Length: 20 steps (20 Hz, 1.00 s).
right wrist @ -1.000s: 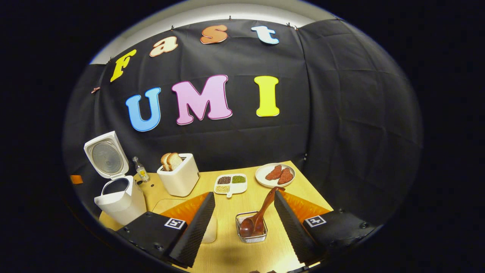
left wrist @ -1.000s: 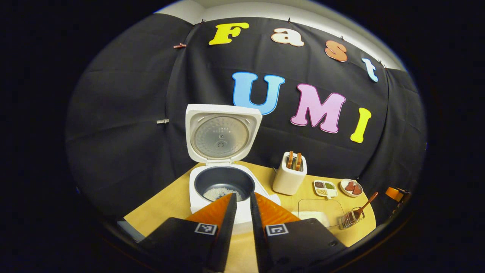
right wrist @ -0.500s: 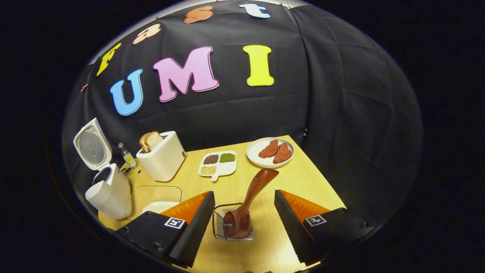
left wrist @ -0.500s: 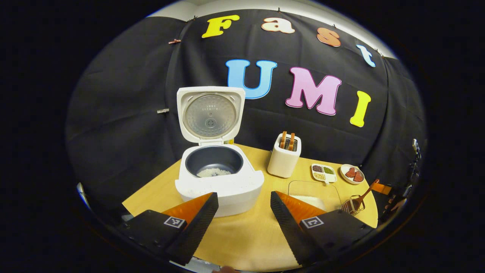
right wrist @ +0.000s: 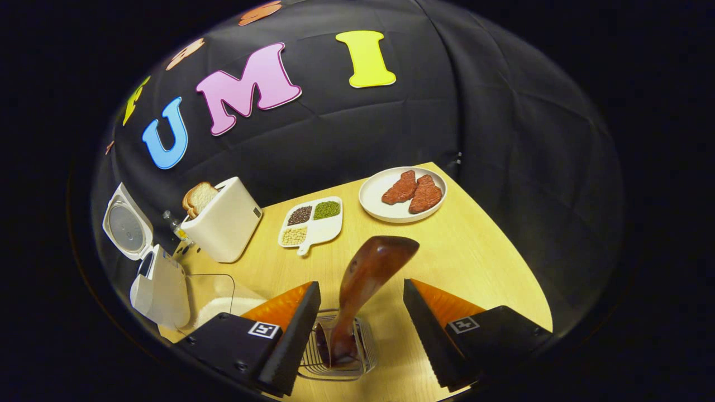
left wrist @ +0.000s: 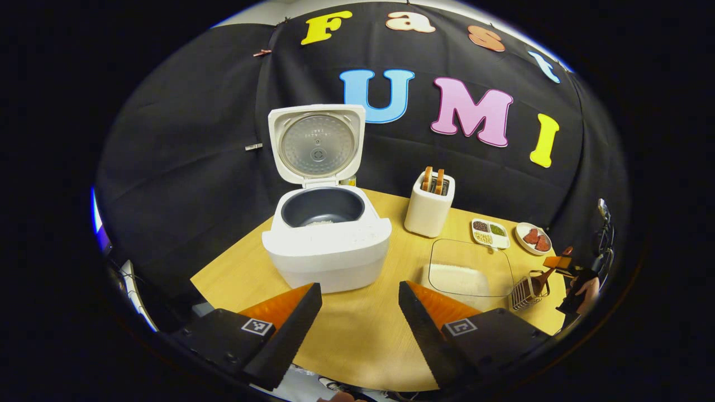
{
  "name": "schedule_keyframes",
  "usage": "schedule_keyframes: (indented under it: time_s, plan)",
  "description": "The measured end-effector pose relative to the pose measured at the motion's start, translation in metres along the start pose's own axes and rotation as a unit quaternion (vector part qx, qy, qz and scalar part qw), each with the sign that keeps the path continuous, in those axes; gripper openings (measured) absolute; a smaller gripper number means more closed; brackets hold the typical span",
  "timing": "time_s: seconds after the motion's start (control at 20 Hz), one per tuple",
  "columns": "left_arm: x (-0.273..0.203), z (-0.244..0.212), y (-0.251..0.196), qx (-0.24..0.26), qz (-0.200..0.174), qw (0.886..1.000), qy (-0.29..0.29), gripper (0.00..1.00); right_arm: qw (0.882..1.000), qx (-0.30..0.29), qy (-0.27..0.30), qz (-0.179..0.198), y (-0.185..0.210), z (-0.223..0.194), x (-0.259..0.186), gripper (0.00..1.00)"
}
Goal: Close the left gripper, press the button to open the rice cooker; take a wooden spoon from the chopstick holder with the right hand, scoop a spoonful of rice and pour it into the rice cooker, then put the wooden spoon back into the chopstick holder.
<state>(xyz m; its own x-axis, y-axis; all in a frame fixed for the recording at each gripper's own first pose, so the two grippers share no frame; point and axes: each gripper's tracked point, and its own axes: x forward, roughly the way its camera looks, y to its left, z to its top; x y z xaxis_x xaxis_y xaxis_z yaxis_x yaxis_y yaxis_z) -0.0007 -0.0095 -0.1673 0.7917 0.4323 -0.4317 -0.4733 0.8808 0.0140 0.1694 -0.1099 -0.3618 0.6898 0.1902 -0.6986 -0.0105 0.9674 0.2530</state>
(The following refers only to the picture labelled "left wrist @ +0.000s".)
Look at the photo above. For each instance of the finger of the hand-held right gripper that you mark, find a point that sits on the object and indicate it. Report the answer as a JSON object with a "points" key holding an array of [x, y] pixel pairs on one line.
{"points": [[557, 262]]}

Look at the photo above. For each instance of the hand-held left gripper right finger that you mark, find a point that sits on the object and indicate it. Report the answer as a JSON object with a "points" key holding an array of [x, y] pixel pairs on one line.
{"points": [[424, 340]]}

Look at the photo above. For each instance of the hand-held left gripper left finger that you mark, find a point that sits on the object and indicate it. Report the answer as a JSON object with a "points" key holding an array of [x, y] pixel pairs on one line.
{"points": [[290, 335]]}

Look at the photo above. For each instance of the wooden spoon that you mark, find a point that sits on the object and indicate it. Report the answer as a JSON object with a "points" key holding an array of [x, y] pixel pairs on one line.
{"points": [[544, 276]]}

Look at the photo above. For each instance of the white rice heap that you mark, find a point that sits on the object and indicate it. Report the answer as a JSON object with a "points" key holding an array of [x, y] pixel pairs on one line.
{"points": [[458, 280]]}

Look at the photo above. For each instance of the white rice cooker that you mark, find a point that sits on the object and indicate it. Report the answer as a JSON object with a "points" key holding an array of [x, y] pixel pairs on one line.
{"points": [[329, 251]]}

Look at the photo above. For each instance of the red meat piece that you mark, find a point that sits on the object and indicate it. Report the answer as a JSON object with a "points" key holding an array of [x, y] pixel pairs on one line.
{"points": [[531, 235], [543, 243]]}

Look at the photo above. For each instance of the white round plate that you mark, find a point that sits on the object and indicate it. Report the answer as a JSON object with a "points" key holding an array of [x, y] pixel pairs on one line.
{"points": [[522, 237]]}

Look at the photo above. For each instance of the white divided bean dish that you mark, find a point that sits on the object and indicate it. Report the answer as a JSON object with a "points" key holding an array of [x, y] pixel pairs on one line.
{"points": [[490, 234]]}

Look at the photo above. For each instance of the clear glass tray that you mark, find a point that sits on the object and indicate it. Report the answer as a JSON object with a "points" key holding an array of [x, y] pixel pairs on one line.
{"points": [[475, 257]]}

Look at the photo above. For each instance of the white toaster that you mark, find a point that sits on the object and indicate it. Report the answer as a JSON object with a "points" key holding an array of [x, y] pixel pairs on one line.
{"points": [[427, 212]]}

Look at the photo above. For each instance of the bread slice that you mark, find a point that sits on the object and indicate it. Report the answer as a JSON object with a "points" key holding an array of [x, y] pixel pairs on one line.
{"points": [[439, 182], [427, 178]]}

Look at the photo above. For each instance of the silver cloth clip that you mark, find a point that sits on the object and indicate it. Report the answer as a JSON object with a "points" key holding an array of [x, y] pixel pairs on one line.
{"points": [[253, 147]]}

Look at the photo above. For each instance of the pink cloth clip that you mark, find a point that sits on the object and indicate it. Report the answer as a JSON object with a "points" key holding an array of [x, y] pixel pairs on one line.
{"points": [[261, 53]]}

